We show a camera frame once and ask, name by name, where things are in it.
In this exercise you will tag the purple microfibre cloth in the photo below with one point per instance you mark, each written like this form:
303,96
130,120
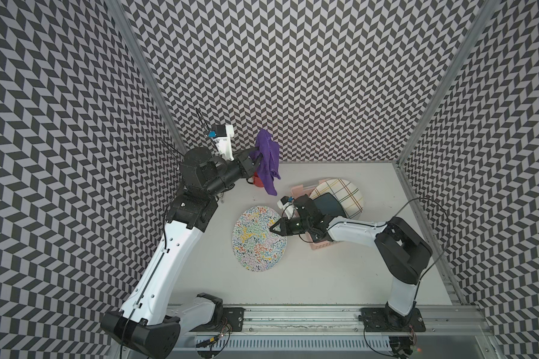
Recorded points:
269,151

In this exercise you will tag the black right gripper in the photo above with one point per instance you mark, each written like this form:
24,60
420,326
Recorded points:
283,223

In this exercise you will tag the aluminium corner post left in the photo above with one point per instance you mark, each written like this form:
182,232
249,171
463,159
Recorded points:
123,26

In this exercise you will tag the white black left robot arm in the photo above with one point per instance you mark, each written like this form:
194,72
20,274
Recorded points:
142,325

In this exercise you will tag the aluminium corner post right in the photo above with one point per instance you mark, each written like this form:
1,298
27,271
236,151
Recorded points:
465,49

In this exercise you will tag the red ceramic mug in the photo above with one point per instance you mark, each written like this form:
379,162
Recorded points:
255,180

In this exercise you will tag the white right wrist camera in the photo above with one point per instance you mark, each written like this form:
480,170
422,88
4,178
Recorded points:
285,204

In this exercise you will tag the aluminium corner post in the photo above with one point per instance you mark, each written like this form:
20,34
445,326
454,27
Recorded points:
465,49
123,26

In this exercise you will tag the pink plastic basket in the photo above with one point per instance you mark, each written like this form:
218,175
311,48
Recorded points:
307,189

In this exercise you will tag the dark teal square plate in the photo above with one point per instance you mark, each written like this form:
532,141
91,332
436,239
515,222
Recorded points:
328,204

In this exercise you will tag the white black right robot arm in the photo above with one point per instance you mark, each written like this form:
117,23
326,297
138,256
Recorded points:
405,254

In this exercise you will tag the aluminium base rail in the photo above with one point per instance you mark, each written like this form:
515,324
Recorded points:
440,320

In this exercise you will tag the plaid striped round plate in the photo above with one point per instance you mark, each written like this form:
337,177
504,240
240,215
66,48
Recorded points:
345,192

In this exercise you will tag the colourful squiggle pattern plate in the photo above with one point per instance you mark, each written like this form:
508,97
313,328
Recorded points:
255,247

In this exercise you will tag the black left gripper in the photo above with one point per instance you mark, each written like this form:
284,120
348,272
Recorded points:
246,166

